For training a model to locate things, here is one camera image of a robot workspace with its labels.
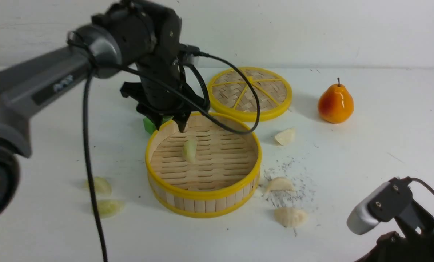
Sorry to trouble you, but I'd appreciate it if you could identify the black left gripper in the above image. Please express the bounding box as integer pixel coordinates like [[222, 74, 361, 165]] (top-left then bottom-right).
[[91, 0, 210, 133]]

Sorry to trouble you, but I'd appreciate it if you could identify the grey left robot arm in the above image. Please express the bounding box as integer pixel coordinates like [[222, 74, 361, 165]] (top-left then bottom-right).
[[0, 0, 210, 214]]

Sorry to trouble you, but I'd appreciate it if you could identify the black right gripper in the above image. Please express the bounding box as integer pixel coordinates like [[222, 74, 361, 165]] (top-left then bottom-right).
[[357, 201, 434, 262]]

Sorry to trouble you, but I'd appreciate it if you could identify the orange toy pear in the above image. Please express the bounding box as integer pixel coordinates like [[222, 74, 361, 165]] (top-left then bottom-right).
[[317, 78, 354, 124]]

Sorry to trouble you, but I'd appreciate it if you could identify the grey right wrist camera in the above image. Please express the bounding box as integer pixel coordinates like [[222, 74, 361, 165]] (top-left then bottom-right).
[[347, 177, 414, 235]]

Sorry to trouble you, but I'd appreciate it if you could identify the pale green dumpling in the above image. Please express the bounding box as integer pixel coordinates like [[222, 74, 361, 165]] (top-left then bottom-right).
[[97, 199, 125, 219], [92, 177, 112, 197], [182, 139, 197, 164]]

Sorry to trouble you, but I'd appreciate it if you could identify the green toy cube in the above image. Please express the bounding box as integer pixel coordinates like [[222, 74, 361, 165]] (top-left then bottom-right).
[[143, 116, 172, 135]]

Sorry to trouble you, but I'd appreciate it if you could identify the woven bamboo steamer lid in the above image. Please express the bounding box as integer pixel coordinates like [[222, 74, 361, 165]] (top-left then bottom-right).
[[207, 67, 293, 122]]

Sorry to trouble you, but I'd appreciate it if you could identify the black right camera cable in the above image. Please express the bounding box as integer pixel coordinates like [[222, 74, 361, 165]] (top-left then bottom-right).
[[402, 177, 434, 215]]

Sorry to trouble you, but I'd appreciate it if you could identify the white ridged front dumpling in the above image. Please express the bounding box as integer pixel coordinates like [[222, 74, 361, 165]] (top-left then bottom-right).
[[274, 207, 308, 228]]

